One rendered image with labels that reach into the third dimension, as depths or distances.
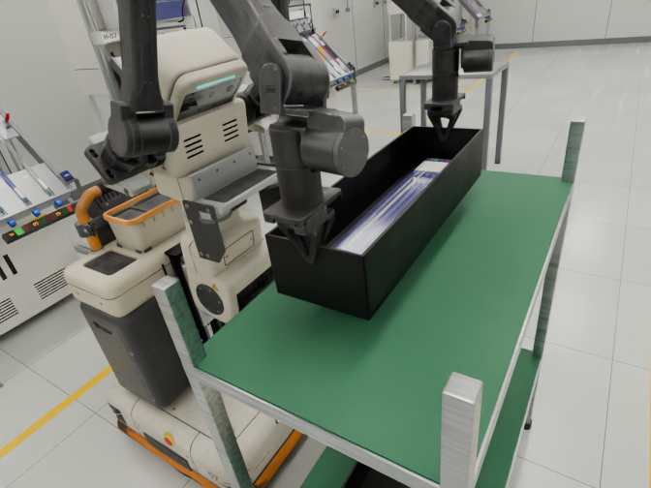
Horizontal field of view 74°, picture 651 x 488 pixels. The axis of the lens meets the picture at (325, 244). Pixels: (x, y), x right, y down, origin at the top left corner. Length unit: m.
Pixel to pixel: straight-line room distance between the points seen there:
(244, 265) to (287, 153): 0.71
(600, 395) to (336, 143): 1.68
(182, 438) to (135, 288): 0.51
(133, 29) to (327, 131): 0.45
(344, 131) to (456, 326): 0.38
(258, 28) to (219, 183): 0.60
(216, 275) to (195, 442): 0.57
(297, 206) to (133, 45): 0.42
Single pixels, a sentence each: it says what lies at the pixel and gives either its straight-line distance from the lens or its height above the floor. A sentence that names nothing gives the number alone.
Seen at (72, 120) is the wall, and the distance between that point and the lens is 4.73.
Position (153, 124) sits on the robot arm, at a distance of 0.88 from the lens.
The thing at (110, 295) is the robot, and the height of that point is 0.78.
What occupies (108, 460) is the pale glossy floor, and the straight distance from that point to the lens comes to 2.01.
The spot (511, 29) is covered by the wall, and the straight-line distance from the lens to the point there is 10.08.
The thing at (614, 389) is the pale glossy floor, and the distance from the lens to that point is 2.04.
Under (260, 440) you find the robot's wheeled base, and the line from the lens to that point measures 1.49.
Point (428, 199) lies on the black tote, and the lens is 0.77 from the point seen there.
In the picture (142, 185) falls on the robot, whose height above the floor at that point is 1.12.
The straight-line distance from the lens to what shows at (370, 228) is 0.78.
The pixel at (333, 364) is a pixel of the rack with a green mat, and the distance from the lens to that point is 0.66.
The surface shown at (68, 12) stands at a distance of 3.45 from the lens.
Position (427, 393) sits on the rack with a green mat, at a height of 0.95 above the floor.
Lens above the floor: 1.43
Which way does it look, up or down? 30 degrees down
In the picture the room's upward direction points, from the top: 8 degrees counter-clockwise
